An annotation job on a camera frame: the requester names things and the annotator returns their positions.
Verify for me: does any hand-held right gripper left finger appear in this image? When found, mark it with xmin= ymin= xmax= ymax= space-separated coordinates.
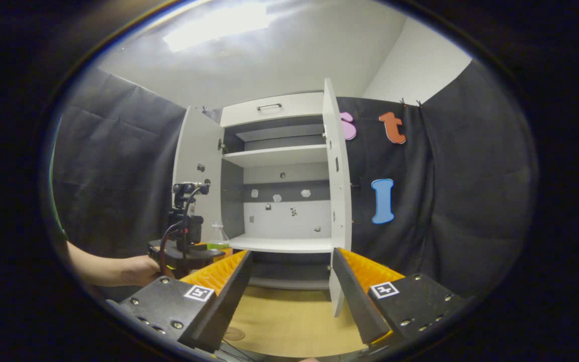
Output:
xmin=106 ymin=250 xmax=253 ymax=354

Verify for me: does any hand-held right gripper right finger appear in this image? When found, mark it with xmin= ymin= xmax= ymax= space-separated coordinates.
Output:
xmin=332 ymin=247 xmax=476 ymax=352

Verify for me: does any clear bottle with green liquid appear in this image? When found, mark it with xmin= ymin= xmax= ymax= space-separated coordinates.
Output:
xmin=208 ymin=224 xmax=230 ymax=250

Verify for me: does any white cabinet door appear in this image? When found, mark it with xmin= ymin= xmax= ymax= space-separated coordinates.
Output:
xmin=322 ymin=78 xmax=353 ymax=317
xmin=171 ymin=106 xmax=225 ymax=252

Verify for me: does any white cabinet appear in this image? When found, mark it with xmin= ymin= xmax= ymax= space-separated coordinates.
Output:
xmin=171 ymin=78 xmax=353 ymax=317

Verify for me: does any black backdrop cloth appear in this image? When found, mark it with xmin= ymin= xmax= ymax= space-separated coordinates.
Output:
xmin=339 ymin=59 xmax=539 ymax=302
xmin=51 ymin=68 xmax=187 ymax=302

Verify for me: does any white drawer front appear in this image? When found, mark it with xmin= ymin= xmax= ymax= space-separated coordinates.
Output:
xmin=220 ymin=92 xmax=325 ymax=128

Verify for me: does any ceiling light panel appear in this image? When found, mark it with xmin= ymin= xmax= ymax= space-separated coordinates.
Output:
xmin=163 ymin=3 xmax=273 ymax=53

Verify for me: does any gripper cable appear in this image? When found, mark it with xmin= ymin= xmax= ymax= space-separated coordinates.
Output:
xmin=158 ymin=187 xmax=205 ymax=276

